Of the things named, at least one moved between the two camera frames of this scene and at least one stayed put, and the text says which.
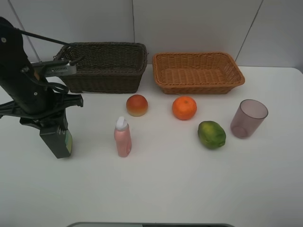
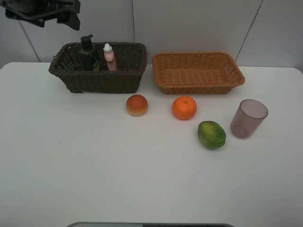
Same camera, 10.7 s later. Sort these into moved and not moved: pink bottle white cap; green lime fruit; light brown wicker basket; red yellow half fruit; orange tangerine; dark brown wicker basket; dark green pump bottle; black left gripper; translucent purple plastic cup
Moved: black left gripper; dark green pump bottle; pink bottle white cap
Not moved: light brown wicker basket; dark brown wicker basket; translucent purple plastic cup; red yellow half fruit; green lime fruit; orange tangerine
